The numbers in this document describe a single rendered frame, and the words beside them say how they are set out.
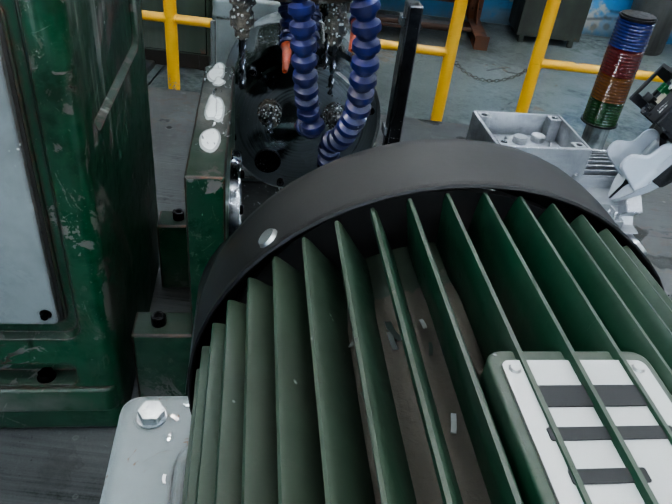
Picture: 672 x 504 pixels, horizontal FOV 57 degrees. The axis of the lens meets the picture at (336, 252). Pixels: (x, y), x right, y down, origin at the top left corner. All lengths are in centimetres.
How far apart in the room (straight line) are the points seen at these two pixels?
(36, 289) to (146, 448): 35
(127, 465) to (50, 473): 46
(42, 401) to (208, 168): 35
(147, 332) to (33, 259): 18
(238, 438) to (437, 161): 10
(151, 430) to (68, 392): 42
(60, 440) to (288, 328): 69
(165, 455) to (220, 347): 17
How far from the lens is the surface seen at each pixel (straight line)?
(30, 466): 84
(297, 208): 20
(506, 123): 87
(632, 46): 117
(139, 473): 36
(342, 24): 67
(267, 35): 101
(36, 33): 56
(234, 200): 74
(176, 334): 77
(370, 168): 20
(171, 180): 131
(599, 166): 87
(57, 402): 81
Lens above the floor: 146
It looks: 36 degrees down
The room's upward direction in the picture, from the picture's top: 7 degrees clockwise
